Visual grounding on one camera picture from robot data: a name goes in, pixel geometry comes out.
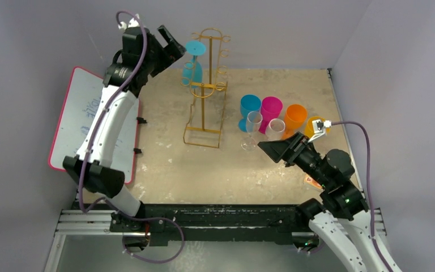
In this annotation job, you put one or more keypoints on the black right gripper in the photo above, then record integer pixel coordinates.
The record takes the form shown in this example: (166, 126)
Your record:
(294, 148)

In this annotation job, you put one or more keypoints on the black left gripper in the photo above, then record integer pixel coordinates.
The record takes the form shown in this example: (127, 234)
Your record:
(171, 53)

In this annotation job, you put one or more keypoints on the clear wine glass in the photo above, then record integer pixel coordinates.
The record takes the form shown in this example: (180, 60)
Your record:
(275, 129)
(252, 125)

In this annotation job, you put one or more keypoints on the blue wine glass row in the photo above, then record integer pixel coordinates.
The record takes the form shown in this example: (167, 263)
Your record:
(192, 71)
(248, 103)

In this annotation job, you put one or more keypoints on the yellow plastic wine glass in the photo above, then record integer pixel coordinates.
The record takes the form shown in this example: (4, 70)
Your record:
(309, 130)

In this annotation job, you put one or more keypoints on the orange plastic wine glass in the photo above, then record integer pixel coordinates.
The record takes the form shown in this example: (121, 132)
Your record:
(294, 118)

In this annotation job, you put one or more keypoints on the clear wine glass front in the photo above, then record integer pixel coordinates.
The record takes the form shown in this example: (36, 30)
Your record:
(252, 125)

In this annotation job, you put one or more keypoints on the magenta plastic wine glass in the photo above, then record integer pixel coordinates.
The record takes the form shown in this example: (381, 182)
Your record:
(271, 108)

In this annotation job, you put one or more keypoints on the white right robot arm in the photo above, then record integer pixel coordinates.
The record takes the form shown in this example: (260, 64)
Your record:
(343, 219)

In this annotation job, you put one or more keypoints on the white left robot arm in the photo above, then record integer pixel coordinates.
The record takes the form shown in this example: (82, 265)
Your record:
(142, 56)

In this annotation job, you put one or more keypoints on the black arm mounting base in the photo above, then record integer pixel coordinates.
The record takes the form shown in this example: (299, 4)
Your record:
(279, 224)

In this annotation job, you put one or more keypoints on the orange patterned card box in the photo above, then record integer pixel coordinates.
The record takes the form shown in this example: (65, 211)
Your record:
(310, 182)

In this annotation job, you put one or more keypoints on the pink framed whiteboard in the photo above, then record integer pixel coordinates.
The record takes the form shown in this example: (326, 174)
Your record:
(78, 111)

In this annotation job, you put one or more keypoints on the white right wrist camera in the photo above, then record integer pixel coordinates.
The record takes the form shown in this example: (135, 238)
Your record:
(320, 129)

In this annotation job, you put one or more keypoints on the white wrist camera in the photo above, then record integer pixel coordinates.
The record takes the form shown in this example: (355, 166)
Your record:
(122, 26)
(320, 129)

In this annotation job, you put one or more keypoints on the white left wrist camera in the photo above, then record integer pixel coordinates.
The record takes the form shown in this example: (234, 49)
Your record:
(122, 26)

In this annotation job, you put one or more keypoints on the gold wire glass rack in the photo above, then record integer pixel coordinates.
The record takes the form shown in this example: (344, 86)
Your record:
(212, 83)

